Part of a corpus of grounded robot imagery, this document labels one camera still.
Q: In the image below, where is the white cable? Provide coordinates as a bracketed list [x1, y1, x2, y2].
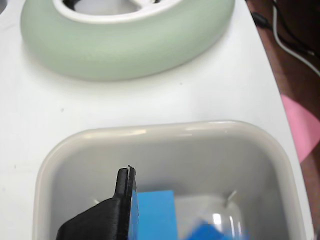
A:
[271, 0, 320, 77]

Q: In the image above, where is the sage green ring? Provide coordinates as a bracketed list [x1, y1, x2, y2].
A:
[19, 0, 236, 82]

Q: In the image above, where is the black cable with ferrite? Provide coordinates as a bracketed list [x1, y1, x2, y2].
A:
[250, 0, 320, 59]

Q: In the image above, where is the blue cube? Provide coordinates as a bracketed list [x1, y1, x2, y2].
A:
[128, 189, 180, 240]
[184, 218, 251, 240]

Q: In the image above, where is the pink paper sheet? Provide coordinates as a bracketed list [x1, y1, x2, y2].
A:
[279, 94, 320, 164]

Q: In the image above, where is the white square bin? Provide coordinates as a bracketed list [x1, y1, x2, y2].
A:
[32, 120, 310, 240]

